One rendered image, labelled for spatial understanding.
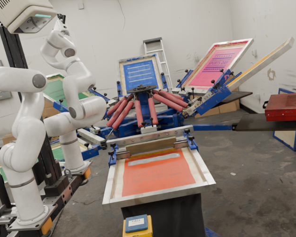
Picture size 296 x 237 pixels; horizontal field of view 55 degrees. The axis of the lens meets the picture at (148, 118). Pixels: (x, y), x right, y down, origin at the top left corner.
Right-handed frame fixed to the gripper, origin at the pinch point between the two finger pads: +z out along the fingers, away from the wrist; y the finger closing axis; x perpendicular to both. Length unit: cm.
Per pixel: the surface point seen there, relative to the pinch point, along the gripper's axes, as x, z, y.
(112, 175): 38, -59, 60
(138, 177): 50, -67, 54
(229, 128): 152, -35, 40
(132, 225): 21, -103, 36
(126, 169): 51, -54, 63
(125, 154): 56, -40, 65
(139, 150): 64, -41, 59
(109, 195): 25, -78, 51
